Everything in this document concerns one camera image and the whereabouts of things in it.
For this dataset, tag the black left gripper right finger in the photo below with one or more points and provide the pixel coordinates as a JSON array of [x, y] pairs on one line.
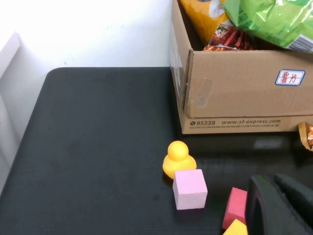
[[298, 195]]

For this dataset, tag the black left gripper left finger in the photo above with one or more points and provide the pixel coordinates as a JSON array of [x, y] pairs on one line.
[[271, 215]]

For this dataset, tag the small orange black snack packet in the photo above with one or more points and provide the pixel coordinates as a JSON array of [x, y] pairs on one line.
[[306, 137]]

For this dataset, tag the yellow foam block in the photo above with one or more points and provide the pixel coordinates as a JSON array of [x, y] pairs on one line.
[[236, 228]]

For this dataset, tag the magenta foam cube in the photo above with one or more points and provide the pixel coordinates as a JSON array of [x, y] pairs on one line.
[[234, 205]]

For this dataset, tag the light pink foam cube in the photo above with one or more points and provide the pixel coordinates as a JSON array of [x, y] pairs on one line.
[[189, 188]]

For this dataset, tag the yellow rubber duck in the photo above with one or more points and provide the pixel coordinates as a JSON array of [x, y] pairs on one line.
[[177, 156]]

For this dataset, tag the white label on F2 box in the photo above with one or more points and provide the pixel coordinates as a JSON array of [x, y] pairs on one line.
[[290, 77]]

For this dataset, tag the cardboard box with F2 print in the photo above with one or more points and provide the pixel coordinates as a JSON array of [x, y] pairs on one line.
[[232, 93]]

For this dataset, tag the red Lay's chip bag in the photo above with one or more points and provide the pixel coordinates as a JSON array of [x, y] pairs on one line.
[[227, 36]]

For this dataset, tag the green Lay's chip bag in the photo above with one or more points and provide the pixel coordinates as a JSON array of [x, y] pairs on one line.
[[269, 19]]

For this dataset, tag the black table mat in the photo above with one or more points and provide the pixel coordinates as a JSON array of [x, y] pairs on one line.
[[85, 147]]

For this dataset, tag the yellow Lay's chip bag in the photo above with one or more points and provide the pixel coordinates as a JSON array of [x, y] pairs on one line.
[[195, 14]]

